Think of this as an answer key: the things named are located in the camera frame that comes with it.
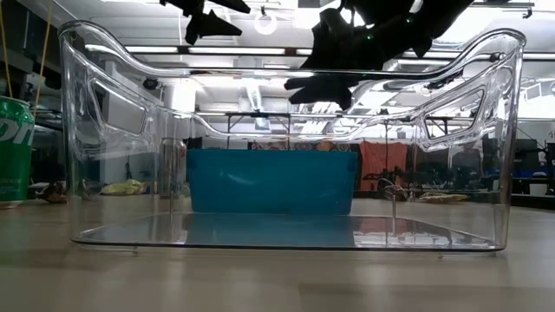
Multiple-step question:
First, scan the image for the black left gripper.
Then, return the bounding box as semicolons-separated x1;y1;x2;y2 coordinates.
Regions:
159;0;251;46

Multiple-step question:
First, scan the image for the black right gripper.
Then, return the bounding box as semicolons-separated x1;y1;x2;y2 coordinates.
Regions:
284;0;434;111

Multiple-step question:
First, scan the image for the yellow candy pack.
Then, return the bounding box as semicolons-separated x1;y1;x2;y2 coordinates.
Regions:
418;192;472;205
100;179;148;196

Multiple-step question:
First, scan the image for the brown chocolate bar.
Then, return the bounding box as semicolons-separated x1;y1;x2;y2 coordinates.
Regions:
36;180;69;205

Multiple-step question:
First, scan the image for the round white ceiling lamp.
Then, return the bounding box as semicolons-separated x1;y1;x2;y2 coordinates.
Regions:
253;12;278;36

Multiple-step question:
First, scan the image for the ceiling light strip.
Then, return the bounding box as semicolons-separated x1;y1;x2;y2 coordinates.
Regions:
125;45;179;55
188;46;286;55
401;50;460;60

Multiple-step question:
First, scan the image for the patterned cloth banner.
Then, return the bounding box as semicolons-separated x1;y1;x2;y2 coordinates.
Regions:
249;140;361;152

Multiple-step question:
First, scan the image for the black metal rack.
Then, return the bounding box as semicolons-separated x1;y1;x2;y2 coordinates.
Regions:
225;111;291;151

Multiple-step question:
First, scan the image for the orange cloth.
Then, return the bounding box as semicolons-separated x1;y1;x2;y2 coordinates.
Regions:
358;140;409;192

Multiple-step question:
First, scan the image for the blue plastic bin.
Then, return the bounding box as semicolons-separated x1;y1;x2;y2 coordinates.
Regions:
186;148;359;217

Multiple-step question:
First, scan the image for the silver soda can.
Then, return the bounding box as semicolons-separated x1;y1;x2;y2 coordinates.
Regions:
158;137;188;200

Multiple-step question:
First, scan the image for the clear plastic bin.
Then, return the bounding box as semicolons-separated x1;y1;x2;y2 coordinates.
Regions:
57;19;527;255

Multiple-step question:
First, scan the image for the blue topped table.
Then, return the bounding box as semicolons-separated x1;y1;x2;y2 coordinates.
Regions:
511;138;555;196

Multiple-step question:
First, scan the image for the green soda can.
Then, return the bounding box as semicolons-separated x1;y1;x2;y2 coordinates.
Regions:
0;94;36;210

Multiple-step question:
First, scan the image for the yellow hanging cord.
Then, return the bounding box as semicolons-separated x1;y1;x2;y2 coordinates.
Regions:
0;0;14;99
33;0;54;107

